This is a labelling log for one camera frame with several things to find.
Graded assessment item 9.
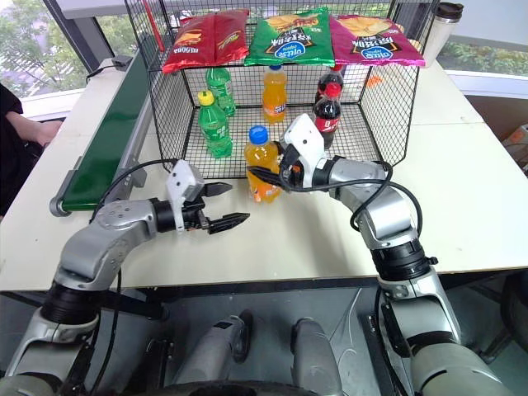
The steel thermos cup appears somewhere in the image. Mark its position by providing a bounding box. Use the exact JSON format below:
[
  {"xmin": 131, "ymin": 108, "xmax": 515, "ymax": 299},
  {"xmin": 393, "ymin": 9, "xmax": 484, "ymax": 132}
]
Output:
[{"xmin": 421, "ymin": 1, "xmax": 465, "ymax": 69}]

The green conveyor belt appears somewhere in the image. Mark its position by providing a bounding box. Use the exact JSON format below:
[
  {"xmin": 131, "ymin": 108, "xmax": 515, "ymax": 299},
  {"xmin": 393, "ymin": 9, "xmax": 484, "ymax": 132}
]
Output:
[{"xmin": 49, "ymin": 35, "xmax": 167, "ymax": 216}]

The cardboard box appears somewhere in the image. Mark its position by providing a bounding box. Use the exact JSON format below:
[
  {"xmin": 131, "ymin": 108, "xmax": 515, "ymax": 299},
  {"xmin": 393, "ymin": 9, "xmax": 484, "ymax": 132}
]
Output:
[{"xmin": 500, "ymin": 122, "xmax": 528, "ymax": 177}]

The black wire rack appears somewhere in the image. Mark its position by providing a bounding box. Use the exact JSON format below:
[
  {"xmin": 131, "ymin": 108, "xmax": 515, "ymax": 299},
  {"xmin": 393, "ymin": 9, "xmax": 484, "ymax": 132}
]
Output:
[{"xmin": 123, "ymin": 0, "xmax": 441, "ymax": 180}]

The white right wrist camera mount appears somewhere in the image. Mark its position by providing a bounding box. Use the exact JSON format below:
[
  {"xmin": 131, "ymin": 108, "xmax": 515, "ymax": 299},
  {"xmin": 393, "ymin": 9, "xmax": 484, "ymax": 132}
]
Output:
[{"xmin": 280, "ymin": 113, "xmax": 327, "ymax": 167}]

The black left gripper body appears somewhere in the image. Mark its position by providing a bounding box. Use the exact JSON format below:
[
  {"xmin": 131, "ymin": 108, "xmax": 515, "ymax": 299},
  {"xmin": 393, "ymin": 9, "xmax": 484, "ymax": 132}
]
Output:
[{"xmin": 180, "ymin": 196, "xmax": 210, "ymax": 234}]

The green chips bag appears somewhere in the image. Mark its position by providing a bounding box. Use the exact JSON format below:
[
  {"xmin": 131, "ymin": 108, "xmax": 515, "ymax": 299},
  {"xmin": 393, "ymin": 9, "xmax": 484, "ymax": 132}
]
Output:
[{"xmin": 243, "ymin": 7, "xmax": 337, "ymax": 68}]

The magenta chips bag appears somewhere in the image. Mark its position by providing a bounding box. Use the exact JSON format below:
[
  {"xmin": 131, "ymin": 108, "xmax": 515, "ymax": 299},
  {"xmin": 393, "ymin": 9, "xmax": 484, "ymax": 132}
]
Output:
[{"xmin": 329, "ymin": 13, "xmax": 427, "ymax": 68}]

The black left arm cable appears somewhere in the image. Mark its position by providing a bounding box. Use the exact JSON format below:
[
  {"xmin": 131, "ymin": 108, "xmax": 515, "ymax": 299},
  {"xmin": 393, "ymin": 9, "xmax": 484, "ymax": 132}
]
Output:
[{"xmin": 89, "ymin": 158, "xmax": 185, "ymax": 226}]

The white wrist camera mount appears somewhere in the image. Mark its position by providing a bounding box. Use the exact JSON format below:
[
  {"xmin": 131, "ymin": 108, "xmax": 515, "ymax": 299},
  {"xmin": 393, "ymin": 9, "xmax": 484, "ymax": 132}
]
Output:
[
  {"xmin": 280, "ymin": 113, "xmax": 327, "ymax": 167},
  {"xmin": 165, "ymin": 159, "xmax": 206, "ymax": 231}
]

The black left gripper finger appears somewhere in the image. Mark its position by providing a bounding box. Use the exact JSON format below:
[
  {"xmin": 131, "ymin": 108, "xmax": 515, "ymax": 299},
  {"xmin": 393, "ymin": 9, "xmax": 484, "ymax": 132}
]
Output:
[
  {"xmin": 203, "ymin": 181, "xmax": 233, "ymax": 199},
  {"xmin": 205, "ymin": 211, "xmax": 252, "ymax": 236}
]

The red chips bag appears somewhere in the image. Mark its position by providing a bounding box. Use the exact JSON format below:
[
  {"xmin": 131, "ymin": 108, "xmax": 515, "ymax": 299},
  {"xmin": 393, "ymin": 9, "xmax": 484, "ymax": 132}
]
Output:
[{"xmin": 161, "ymin": 8, "xmax": 251, "ymax": 75}]

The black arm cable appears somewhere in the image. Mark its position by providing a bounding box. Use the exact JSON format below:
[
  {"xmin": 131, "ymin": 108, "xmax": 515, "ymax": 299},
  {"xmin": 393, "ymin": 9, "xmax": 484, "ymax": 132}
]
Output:
[
  {"xmin": 89, "ymin": 158, "xmax": 185, "ymax": 226},
  {"xmin": 278, "ymin": 161, "xmax": 424, "ymax": 234}
]

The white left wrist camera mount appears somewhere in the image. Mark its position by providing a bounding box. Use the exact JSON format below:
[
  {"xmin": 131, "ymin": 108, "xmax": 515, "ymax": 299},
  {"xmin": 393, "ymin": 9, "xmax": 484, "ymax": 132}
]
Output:
[{"xmin": 165, "ymin": 159, "xmax": 206, "ymax": 231}]

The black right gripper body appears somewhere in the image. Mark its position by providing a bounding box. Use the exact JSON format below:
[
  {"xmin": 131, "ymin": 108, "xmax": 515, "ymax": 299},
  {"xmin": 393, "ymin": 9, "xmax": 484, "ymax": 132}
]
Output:
[{"xmin": 278, "ymin": 142, "xmax": 309, "ymax": 193}]

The cola bottle red label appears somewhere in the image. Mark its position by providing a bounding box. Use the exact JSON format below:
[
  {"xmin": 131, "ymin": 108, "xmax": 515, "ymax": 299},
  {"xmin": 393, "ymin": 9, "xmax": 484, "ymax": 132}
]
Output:
[
  {"xmin": 311, "ymin": 82, "xmax": 344, "ymax": 150},
  {"xmin": 315, "ymin": 64, "xmax": 346, "ymax": 104}
]

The green soda bottle yellow cap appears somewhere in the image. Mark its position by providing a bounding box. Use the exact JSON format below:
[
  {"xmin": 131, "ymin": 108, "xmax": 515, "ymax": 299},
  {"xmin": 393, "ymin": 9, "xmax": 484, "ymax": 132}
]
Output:
[{"xmin": 196, "ymin": 90, "xmax": 233, "ymax": 159}]

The red strip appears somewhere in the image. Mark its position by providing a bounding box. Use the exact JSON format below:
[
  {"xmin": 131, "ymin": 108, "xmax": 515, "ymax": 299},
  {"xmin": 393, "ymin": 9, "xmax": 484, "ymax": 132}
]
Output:
[{"xmin": 148, "ymin": 0, "xmax": 167, "ymax": 53}]

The silver robot leg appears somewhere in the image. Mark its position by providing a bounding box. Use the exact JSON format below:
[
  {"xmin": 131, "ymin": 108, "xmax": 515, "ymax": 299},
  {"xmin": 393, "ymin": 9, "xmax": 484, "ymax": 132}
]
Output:
[
  {"xmin": 172, "ymin": 309, "xmax": 255, "ymax": 388},
  {"xmin": 290, "ymin": 317, "xmax": 344, "ymax": 396}
]

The orange soda bottle blue cap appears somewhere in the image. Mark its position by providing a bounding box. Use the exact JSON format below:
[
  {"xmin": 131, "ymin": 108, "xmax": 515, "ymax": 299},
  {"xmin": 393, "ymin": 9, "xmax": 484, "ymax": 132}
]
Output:
[{"xmin": 243, "ymin": 125, "xmax": 285, "ymax": 205}]

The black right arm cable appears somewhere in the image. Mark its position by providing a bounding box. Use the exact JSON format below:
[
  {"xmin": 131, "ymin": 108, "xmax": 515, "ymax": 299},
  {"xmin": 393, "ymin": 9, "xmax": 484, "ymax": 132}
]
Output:
[{"xmin": 278, "ymin": 161, "xmax": 424, "ymax": 234}]

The person in black clothes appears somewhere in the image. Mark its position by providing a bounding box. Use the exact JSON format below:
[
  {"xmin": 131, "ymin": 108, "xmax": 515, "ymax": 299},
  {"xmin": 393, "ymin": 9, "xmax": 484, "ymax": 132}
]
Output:
[{"xmin": 0, "ymin": 82, "xmax": 64, "ymax": 219}]

